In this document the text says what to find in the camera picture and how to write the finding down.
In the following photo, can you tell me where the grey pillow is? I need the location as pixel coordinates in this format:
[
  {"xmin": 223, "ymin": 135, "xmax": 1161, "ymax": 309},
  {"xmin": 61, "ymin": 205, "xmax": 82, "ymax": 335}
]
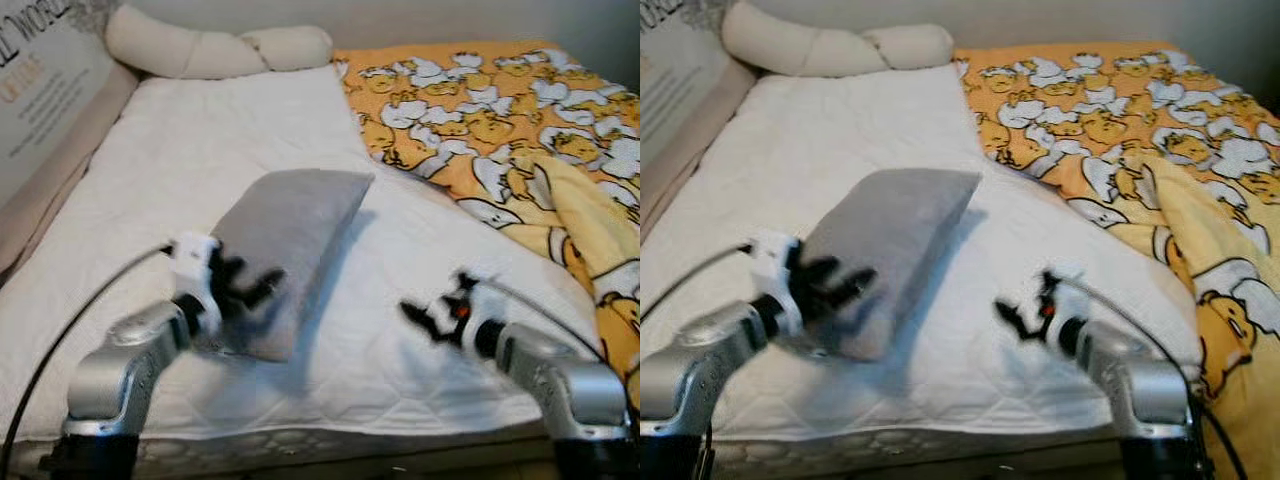
[
  {"xmin": 205, "ymin": 168, "xmax": 376, "ymax": 363},
  {"xmin": 800, "ymin": 167, "xmax": 983, "ymax": 363}
]

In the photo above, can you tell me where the orange cartoon egg blanket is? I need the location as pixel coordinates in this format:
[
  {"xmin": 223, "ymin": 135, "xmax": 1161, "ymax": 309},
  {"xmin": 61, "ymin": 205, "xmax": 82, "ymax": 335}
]
[
  {"xmin": 333, "ymin": 40, "xmax": 641, "ymax": 411},
  {"xmin": 955, "ymin": 40, "xmax": 1280, "ymax": 480}
]

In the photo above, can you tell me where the white quilted mattress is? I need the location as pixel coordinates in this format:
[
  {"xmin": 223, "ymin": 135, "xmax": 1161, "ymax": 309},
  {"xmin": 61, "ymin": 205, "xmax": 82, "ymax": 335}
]
[
  {"xmin": 0, "ymin": 65, "xmax": 601, "ymax": 446},
  {"xmin": 640, "ymin": 65, "xmax": 1206, "ymax": 446}
]

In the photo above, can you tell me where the cream knotted bolster pillow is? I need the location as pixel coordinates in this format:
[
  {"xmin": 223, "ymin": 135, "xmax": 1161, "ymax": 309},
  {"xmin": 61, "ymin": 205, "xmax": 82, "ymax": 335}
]
[
  {"xmin": 105, "ymin": 3, "xmax": 334, "ymax": 81},
  {"xmin": 720, "ymin": 0, "xmax": 956, "ymax": 79}
]

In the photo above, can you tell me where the white printed poster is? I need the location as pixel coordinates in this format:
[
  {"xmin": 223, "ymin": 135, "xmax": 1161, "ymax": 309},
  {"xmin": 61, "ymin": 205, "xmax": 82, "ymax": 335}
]
[
  {"xmin": 0, "ymin": 0, "xmax": 116, "ymax": 206},
  {"xmin": 640, "ymin": 0, "xmax": 736, "ymax": 166}
]

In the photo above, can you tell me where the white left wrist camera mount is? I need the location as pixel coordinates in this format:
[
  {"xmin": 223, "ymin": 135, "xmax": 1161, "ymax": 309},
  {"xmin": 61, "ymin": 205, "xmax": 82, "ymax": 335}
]
[
  {"xmin": 168, "ymin": 232, "xmax": 226, "ymax": 336},
  {"xmin": 750, "ymin": 232, "xmax": 806, "ymax": 336}
]

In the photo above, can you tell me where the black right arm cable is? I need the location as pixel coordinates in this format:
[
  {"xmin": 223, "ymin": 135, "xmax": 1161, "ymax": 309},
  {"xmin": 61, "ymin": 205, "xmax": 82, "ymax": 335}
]
[
  {"xmin": 478, "ymin": 278, "xmax": 613, "ymax": 369},
  {"xmin": 1060, "ymin": 278, "xmax": 1251, "ymax": 480}
]

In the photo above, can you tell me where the beige bed frame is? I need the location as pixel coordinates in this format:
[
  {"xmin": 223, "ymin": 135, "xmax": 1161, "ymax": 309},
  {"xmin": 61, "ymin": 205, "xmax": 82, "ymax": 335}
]
[
  {"xmin": 0, "ymin": 60, "xmax": 141, "ymax": 281},
  {"xmin": 640, "ymin": 60, "xmax": 759, "ymax": 241}
]

